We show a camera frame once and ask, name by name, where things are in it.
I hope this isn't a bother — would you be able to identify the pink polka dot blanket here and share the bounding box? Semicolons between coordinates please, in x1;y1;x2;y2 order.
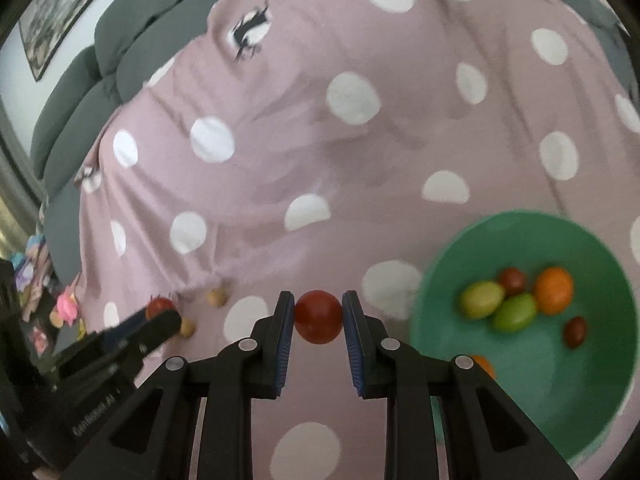
75;0;640;480

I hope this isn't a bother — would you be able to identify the pink toy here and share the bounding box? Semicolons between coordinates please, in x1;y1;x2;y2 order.
50;292;81;328

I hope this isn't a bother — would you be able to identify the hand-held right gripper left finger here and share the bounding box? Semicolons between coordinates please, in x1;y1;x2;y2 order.
60;290;296;480

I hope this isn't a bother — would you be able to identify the oval green tomato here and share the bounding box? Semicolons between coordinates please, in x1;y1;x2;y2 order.
491;293;538;332

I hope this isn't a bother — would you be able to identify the small red cherry tomato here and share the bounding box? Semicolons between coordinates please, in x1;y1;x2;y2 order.
498;267;527;297
146;297;177;321

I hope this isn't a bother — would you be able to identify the yellow-green tomato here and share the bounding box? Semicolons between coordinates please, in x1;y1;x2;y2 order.
459;281;506;320

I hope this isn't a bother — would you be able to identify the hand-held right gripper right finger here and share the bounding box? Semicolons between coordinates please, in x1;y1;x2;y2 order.
341;290;578;480

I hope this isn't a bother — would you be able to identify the green plastic bowl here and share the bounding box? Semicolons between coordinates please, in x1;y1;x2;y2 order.
409;210;633;466

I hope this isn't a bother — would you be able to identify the pile of colourful toys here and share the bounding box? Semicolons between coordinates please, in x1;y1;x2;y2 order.
12;232;51;311

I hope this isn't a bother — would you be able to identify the large orange tomato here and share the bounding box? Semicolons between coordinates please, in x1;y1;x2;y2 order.
532;267;574;315

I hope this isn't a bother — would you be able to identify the oval red tomato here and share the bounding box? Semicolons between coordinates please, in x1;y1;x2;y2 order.
564;316;587;349

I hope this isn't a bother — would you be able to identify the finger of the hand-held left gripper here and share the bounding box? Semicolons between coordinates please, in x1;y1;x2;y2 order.
97;309;182;376

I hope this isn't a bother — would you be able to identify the grey sofa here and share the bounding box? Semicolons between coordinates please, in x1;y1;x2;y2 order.
30;0;640;281

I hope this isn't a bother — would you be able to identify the round red tomato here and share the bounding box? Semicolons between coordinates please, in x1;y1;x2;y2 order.
294;290;345;345

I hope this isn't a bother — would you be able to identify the small orange tomato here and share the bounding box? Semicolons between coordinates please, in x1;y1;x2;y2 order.
470;355;496;381

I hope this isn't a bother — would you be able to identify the large framed wall picture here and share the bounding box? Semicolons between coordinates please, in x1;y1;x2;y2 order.
19;0;104;82

